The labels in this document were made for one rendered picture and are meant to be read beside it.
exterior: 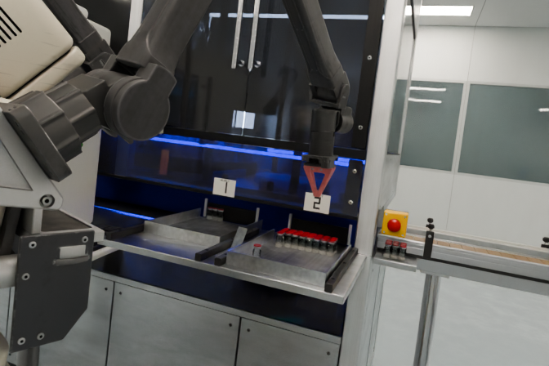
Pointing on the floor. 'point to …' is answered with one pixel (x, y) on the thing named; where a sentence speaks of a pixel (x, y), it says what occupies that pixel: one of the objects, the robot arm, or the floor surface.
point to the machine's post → (377, 153)
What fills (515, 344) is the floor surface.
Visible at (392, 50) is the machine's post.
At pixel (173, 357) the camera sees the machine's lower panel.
